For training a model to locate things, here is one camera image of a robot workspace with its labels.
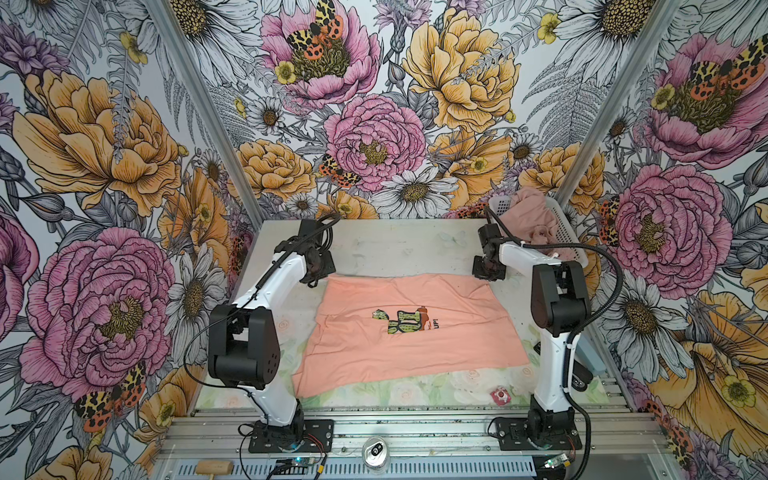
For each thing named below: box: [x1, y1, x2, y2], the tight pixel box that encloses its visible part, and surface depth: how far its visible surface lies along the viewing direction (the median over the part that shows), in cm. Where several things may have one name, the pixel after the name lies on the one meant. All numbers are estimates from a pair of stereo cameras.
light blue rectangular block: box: [575, 334, 607, 375], surface depth 84 cm
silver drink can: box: [362, 436, 390, 474], surface depth 62 cm
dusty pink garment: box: [500, 187, 580, 261], surface depth 117 cm
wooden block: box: [196, 460, 233, 480], surface depth 70 cm
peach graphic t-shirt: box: [292, 273, 529, 397], surface depth 94 cm
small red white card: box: [490, 387, 512, 406], surface depth 78 cm
